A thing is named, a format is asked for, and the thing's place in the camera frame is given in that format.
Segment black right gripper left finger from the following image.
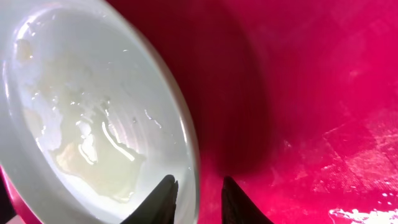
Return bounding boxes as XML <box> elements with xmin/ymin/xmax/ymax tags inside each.
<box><xmin>121</xmin><ymin>175</ymin><xmax>178</xmax><ymax>224</ymax></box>

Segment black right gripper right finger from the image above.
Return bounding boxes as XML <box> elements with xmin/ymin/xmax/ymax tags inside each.
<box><xmin>221</xmin><ymin>176</ymin><xmax>273</xmax><ymax>224</ymax></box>

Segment green plate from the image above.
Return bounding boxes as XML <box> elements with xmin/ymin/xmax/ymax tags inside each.
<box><xmin>1</xmin><ymin>0</ymin><xmax>200</xmax><ymax>223</ymax></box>

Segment red plastic tray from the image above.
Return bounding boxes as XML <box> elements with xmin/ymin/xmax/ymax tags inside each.
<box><xmin>0</xmin><ymin>0</ymin><xmax>398</xmax><ymax>224</ymax></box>

